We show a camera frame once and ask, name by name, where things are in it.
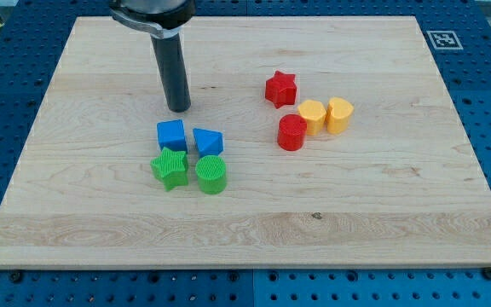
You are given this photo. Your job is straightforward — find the blue cube block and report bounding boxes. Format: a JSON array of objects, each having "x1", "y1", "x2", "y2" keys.
[{"x1": 156, "y1": 119, "x2": 188, "y2": 152}]

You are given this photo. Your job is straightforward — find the blue triangle block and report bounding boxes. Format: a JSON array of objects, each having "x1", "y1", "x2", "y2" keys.
[{"x1": 193, "y1": 128, "x2": 224, "y2": 158}]

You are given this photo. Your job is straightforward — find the wooden board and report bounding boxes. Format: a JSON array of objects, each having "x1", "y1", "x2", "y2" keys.
[{"x1": 0, "y1": 16, "x2": 491, "y2": 270}]

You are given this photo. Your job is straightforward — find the green star block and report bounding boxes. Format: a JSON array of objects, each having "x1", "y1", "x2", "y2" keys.
[{"x1": 150, "y1": 148, "x2": 188, "y2": 191}]

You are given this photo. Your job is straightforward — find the red star block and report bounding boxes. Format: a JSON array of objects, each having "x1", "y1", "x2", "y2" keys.
[{"x1": 264, "y1": 71, "x2": 297, "y2": 109}]

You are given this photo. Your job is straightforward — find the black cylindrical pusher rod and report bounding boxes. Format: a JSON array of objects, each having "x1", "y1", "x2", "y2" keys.
[{"x1": 151, "y1": 34, "x2": 191, "y2": 113}]

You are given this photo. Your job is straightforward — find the yellow hexagon block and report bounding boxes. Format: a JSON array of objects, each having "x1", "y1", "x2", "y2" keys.
[{"x1": 297, "y1": 100, "x2": 326, "y2": 136}]

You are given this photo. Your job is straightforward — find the red cylinder block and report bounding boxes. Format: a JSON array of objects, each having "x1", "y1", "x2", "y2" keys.
[{"x1": 277, "y1": 114, "x2": 307, "y2": 151}]

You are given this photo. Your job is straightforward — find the green cylinder block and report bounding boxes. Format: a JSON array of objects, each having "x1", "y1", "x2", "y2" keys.
[{"x1": 195, "y1": 155, "x2": 227, "y2": 194}]

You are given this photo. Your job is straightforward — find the white fiducial marker tag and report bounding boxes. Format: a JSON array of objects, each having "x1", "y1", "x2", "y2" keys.
[{"x1": 426, "y1": 30, "x2": 463, "y2": 50}]

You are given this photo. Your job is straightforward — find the yellow heart block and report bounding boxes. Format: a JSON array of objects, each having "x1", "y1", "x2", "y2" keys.
[{"x1": 326, "y1": 97, "x2": 355, "y2": 135}]

